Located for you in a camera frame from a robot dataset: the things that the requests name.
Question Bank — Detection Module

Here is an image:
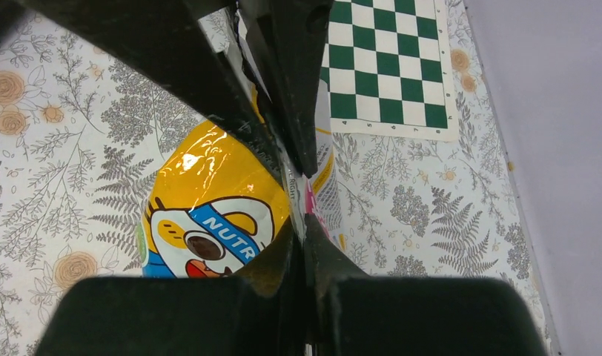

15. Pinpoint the green white chessboard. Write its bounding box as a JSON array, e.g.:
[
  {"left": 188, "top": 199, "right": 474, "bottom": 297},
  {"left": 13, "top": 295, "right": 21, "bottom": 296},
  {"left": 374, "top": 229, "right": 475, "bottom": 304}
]
[{"left": 321, "top": 0, "right": 459, "bottom": 142}]

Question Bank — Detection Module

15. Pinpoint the cat food bag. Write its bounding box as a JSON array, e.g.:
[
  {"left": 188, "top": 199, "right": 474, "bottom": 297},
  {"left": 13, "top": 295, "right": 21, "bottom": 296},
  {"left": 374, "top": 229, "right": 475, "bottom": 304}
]
[{"left": 142, "top": 1, "right": 343, "bottom": 278}]

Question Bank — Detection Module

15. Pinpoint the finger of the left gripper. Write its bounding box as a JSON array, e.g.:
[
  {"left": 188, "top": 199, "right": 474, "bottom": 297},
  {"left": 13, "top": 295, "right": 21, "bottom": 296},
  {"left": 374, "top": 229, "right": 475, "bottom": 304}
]
[
  {"left": 20, "top": 0, "right": 282, "bottom": 183},
  {"left": 239, "top": 0, "right": 333, "bottom": 177}
]

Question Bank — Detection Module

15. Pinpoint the floral tablecloth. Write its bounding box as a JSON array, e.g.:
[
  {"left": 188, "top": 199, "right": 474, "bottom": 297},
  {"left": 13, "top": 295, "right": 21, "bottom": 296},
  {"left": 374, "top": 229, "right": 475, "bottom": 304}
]
[{"left": 0, "top": 1, "right": 554, "bottom": 355}]

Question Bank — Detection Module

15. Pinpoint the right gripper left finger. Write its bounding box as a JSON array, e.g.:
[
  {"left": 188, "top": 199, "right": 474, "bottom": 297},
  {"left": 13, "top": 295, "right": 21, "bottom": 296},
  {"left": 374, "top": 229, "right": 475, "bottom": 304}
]
[{"left": 36, "top": 221, "right": 301, "bottom": 355}]

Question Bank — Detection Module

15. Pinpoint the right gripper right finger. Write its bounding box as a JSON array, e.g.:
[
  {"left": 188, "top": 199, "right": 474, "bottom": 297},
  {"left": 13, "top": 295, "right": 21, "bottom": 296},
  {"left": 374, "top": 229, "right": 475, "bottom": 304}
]
[{"left": 303, "top": 214, "right": 546, "bottom": 355}]

